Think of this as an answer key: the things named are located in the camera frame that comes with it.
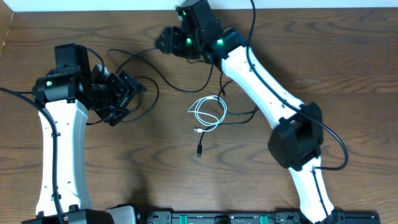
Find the white usb cable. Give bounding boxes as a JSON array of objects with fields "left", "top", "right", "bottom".
[{"left": 187, "top": 95, "right": 228, "bottom": 134}]

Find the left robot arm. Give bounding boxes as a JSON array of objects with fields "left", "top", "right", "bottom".
[{"left": 30, "top": 44, "right": 146, "bottom": 223}]

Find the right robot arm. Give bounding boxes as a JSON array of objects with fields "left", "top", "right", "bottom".
[{"left": 155, "top": 0, "right": 335, "bottom": 223}]

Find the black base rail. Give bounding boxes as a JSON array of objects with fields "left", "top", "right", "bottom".
[{"left": 136, "top": 210, "right": 381, "bottom": 224}]

